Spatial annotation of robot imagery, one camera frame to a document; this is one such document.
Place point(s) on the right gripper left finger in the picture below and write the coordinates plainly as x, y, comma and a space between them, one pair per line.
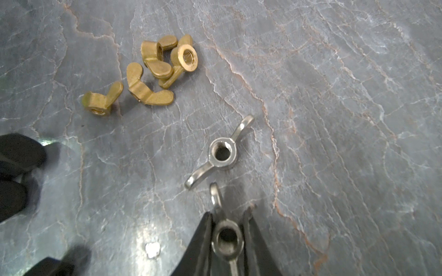
196, 260

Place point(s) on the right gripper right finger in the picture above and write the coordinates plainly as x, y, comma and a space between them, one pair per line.
258, 260

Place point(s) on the silver wing nut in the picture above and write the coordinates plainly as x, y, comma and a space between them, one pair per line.
227, 238
222, 154

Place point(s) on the pile of black nuts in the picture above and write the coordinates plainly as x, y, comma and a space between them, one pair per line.
74, 263

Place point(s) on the pile of black screws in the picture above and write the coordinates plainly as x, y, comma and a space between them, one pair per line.
19, 155

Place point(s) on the brass wing nut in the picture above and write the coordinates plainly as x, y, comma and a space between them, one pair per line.
184, 59
142, 92
152, 56
100, 104

